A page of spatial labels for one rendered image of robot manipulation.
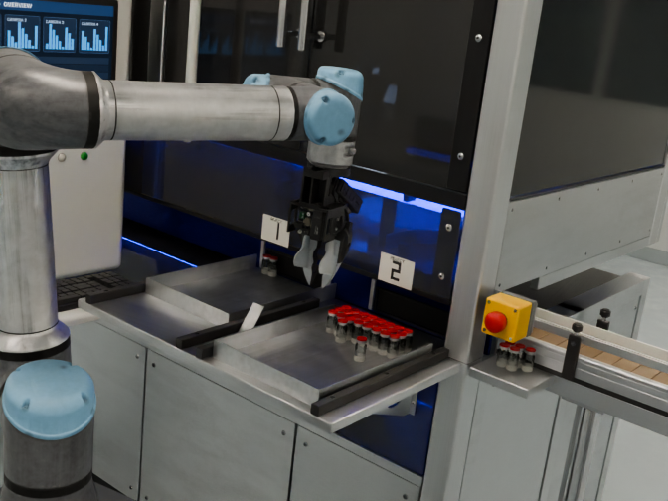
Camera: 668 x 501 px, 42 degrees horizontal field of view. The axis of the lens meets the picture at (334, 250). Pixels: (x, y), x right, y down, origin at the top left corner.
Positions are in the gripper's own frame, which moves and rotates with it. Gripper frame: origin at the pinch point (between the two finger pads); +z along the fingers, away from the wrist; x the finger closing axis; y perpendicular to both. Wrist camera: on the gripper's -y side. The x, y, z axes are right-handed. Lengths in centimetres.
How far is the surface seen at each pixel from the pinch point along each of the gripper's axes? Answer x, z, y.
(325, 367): -1.1, 20.0, -9.6
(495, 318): 24.8, 6.8, -24.9
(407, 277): 3.4, 6.3, -32.8
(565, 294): 23, 20, -98
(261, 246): -42, 14, -50
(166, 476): -62, 85, -48
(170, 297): -42.5, 19.4, -16.1
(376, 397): 11.7, 20.1, -5.0
